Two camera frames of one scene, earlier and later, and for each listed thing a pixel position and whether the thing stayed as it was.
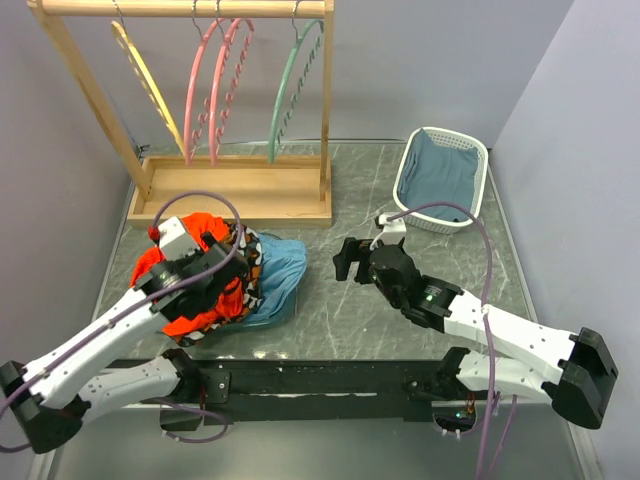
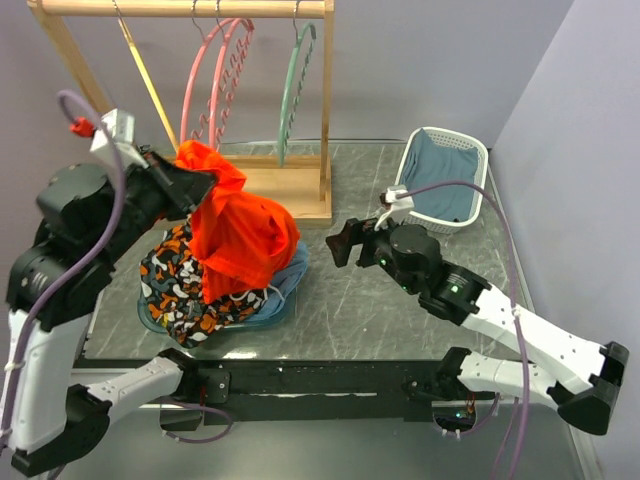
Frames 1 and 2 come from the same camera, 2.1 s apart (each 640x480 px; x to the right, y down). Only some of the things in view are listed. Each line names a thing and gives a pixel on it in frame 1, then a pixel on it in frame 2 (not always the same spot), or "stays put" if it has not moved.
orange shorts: (229, 303) → (241, 235)
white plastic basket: (432, 224) stays put
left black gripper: (198, 255) → (183, 192)
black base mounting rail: (308, 391) stays put
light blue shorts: (283, 265) stays put
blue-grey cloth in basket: (430, 173) stays put
